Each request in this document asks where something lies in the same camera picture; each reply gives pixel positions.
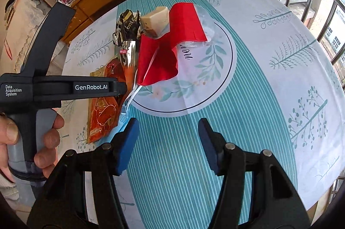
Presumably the silver foil wrapper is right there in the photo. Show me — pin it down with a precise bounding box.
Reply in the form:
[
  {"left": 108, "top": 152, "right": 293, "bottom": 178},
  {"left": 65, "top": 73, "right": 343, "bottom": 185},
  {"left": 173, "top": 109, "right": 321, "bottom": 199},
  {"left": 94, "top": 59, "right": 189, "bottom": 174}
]
[{"left": 119, "top": 40, "right": 139, "bottom": 69}]

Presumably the red paper sheet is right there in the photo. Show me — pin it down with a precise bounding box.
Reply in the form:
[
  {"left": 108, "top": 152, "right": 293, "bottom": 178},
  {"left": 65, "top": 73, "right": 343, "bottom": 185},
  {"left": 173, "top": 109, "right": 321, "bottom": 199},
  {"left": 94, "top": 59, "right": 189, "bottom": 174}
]
[{"left": 137, "top": 2, "right": 208, "bottom": 86}]

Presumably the clear plastic bag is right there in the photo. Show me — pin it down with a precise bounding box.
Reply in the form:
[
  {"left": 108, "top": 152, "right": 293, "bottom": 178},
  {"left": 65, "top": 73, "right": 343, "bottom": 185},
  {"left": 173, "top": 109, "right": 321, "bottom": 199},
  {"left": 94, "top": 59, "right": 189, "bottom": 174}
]
[{"left": 176, "top": 3, "right": 220, "bottom": 47}]

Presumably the metal window grille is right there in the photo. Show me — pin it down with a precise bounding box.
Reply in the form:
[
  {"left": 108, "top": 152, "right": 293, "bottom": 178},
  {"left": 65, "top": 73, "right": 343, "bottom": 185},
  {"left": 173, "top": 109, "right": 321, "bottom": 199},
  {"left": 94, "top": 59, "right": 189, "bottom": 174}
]
[{"left": 253, "top": 0, "right": 345, "bottom": 89}]

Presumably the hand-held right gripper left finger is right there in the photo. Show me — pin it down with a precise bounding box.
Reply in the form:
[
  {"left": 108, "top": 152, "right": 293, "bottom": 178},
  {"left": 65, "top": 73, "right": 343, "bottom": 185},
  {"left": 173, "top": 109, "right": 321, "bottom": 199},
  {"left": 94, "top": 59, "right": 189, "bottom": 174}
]
[{"left": 27, "top": 118, "right": 140, "bottom": 229}]

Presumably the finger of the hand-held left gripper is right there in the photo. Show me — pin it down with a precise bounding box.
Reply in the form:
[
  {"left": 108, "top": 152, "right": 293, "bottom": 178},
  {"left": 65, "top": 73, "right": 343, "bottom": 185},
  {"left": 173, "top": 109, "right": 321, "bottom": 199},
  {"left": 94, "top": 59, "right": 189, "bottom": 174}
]
[{"left": 116, "top": 80, "right": 128, "bottom": 97}]

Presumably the leaf print tablecloth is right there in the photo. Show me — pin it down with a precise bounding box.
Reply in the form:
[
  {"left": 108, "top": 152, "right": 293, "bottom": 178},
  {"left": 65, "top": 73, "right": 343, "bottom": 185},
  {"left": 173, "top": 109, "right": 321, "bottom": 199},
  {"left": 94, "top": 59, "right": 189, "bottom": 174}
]
[{"left": 58, "top": 0, "right": 345, "bottom": 229}]

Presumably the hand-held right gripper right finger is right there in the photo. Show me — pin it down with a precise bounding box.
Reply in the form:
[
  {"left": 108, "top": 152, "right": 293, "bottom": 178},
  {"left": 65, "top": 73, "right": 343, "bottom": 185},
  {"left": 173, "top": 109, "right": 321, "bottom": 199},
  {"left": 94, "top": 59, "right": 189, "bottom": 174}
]
[{"left": 198, "top": 118, "right": 310, "bottom": 229}]

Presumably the small beige carton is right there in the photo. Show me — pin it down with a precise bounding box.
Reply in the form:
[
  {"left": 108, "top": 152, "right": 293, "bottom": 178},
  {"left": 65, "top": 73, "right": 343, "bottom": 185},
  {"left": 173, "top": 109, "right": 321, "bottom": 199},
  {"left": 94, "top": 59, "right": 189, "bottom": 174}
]
[{"left": 141, "top": 6, "right": 170, "bottom": 38}]

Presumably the person's left hand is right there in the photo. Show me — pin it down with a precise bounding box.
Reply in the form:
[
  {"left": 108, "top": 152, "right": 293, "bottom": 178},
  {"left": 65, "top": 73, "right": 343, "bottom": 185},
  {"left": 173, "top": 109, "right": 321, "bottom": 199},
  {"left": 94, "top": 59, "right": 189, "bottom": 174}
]
[{"left": 0, "top": 112, "right": 65, "bottom": 184}]

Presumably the black and gold wrapper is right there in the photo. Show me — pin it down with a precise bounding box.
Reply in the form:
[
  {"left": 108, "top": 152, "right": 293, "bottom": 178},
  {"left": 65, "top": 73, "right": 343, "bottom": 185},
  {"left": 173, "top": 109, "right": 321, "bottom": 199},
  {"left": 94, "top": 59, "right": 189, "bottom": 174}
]
[{"left": 113, "top": 10, "right": 142, "bottom": 46}]

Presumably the orange snack packet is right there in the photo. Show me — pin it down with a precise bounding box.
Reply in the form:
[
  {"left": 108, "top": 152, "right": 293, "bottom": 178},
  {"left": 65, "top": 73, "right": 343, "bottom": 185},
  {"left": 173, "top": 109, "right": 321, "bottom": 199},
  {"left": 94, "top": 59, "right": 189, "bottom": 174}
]
[{"left": 88, "top": 58, "right": 135, "bottom": 144}]

